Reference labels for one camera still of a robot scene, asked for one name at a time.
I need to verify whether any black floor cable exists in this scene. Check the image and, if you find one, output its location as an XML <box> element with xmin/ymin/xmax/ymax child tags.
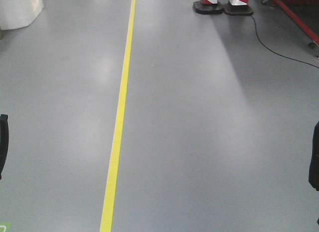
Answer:
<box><xmin>250</xmin><ymin>14</ymin><xmax>319</xmax><ymax>68</ymax></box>

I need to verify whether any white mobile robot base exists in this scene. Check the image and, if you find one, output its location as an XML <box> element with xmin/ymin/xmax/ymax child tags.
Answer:
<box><xmin>0</xmin><ymin>0</ymin><xmax>44</xmax><ymax>30</ymax></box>

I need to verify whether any red white traffic cone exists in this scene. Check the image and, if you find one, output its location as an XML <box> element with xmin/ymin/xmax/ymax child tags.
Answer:
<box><xmin>193</xmin><ymin>0</ymin><xmax>224</xmax><ymax>14</ymax></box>

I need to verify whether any green floor sticker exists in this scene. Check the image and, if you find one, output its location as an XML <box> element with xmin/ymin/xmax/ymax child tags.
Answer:
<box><xmin>0</xmin><ymin>222</ymin><xmax>11</xmax><ymax>232</ymax></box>

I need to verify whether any dark grey brake pad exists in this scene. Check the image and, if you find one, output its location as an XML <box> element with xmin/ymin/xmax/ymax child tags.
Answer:
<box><xmin>309</xmin><ymin>123</ymin><xmax>319</xmax><ymax>191</ymax></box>

